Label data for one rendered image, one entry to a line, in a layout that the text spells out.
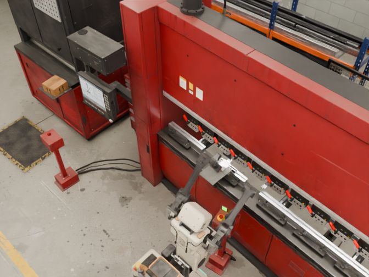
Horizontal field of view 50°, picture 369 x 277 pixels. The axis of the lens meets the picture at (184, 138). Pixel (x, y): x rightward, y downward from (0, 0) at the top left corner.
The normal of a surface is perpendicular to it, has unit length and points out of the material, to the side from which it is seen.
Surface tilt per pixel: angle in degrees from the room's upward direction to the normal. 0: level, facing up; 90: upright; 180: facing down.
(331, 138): 90
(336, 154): 90
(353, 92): 0
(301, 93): 90
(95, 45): 1
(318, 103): 90
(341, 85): 0
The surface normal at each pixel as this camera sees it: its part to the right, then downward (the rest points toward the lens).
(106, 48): 0.00, -0.68
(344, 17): -0.68, 0.53
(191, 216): -0.51, -0.07
